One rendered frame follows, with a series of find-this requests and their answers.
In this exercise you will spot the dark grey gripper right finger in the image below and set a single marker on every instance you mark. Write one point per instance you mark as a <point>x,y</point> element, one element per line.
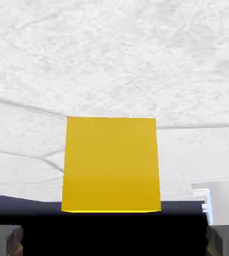
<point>226,242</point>

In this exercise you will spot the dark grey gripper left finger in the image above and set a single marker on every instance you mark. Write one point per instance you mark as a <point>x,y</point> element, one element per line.
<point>2,241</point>

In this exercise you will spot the large yellow box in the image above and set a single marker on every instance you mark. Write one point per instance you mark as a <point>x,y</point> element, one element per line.
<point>110,164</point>

